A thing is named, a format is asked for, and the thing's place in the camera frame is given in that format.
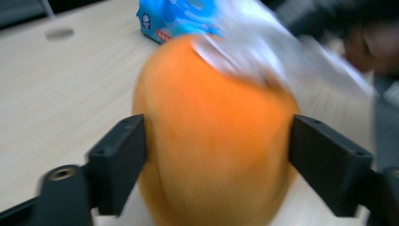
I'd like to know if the blue wet wipe pack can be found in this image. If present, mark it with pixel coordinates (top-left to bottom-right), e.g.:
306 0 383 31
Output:
136 0 228 45

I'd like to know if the clear plastic bag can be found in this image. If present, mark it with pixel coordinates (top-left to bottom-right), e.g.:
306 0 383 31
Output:
191 0 376 96

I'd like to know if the orange pumpkin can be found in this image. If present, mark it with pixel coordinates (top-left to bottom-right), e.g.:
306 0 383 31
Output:
131 35 301 226

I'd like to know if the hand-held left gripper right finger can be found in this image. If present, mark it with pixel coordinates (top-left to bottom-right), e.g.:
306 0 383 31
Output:
288 114 375 218

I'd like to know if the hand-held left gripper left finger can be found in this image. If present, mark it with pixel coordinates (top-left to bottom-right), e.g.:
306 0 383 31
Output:
85 114 149 218

